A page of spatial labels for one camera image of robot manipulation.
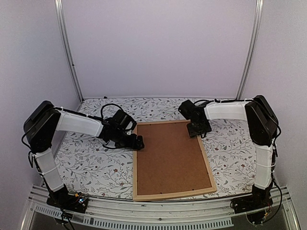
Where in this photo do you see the left aluminium corner post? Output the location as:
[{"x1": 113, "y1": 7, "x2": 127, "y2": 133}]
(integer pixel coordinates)
[{"x1": 54, "y1": 0, "x2": 84, "y2": 102}]

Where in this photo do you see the right aluminium corner post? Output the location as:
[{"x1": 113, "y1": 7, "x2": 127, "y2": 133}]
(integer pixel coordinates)
[{"x1": 236, "y1": 0, "x2": 264, "y2": 99}]

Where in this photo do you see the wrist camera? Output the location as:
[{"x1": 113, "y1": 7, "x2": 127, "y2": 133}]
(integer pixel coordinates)
[
  {"x1": 178, "y1": 100, "x2": 207, "y2": 123},
  {"x1": 112, "y1": 110, "x2": 137, "y2": 132}
]

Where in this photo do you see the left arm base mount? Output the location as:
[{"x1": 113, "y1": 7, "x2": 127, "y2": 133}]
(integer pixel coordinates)
[{"x1": 47, "y1": 185, "x2": 89, "y2": 213}]

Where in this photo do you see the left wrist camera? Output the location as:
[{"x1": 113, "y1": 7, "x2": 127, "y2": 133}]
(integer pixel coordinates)
[{"x1": 112, "y1": 110, "x2": 137, "y2": 132}]

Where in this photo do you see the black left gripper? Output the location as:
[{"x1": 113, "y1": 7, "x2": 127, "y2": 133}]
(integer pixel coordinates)
[{"x1": 113, "y1": 129, "x2": 144, "y2": 150}]

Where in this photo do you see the aluminium front rail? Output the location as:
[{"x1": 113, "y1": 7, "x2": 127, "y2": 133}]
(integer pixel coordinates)
[{"x1": 21, "y1": 186, "x2": 302, "y2": 230}]

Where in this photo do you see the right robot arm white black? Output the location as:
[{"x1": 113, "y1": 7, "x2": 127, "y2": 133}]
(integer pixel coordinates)
[{"x1": 178, "y1": 95, "x2": 281, "y2": 209}]

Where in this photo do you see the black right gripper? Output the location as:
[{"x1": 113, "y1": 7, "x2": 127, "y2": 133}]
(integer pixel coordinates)
[{"x1": 186, "y1": 120, "x2": 211, "y2": 138}]

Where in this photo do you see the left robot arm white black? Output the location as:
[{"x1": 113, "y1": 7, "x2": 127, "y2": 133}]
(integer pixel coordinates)
[{"x1": 21, "y1": 100, "x2": 144, "y2": 208}]

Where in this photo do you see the light wooden picture frame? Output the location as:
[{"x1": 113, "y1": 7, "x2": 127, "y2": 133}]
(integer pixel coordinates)
[{"x1": 132, "y1": 119, "x2": 218, "y2": 201}]

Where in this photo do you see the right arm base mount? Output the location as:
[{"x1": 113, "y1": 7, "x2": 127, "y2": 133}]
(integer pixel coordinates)
[{"x1": 230, "y1": 186, "x2": 273, "y2": 225}]

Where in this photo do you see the aluminium corner post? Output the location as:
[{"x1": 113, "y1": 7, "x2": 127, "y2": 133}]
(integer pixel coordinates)
[
  {"x1": 54, "y1": 0, "x2": 84, "y2": 102},
  {"x1": 236, "y1": 0, "x2": 264, "y2": 99}
]

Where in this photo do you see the brown backing board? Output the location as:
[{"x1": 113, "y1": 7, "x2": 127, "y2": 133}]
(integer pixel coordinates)
[{"x1": 136, "y1": 122, "x2": 214, "y2": 196}]

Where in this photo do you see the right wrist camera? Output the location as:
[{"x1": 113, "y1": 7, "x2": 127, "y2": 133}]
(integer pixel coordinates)
[{"x1": 178, "y1": 100, "x2": 207, "y2": 123}]

